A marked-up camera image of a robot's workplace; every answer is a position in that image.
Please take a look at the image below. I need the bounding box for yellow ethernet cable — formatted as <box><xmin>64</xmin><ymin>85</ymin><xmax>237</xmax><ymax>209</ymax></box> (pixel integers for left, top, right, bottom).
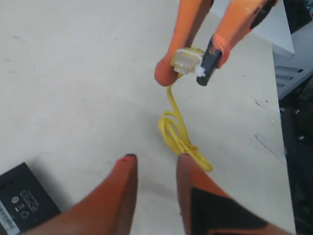
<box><xmin>157</xmin><ymin>47</ymin><xmax>214</xmax><ymax>172</ymax></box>

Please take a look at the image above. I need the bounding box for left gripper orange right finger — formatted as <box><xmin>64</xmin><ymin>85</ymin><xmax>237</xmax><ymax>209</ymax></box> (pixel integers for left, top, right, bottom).
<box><xmin>176</xmin><ymin>154</ymin><xmax>295</xmax><ymax>235</ymax></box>

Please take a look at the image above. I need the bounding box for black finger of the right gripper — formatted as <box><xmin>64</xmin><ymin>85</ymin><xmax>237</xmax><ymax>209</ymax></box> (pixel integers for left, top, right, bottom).
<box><xmin>197</xmin><ymin>0</ymin><xmax>277</xmax><ymax>86</ymax></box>

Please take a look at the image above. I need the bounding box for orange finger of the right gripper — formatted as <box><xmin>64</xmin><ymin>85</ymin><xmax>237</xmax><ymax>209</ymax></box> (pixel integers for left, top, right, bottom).
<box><xmin>155</xmin><ymin>0</ymin><xmax>210</xmax><ymax>86</ymax></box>

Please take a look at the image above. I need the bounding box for small black box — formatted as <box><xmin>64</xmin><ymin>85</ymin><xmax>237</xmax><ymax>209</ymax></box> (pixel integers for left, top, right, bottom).
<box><xmin>0</xmin><ymin>163</ymin><xmax>61</xmax><ymax>235</ymax></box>

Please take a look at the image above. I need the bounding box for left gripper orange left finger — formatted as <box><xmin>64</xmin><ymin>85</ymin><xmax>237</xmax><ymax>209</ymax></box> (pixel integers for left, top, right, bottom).
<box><xmin>27</xmin><ymin>154</ymin><xmax>138</xmax><ymax>235</ymax></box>

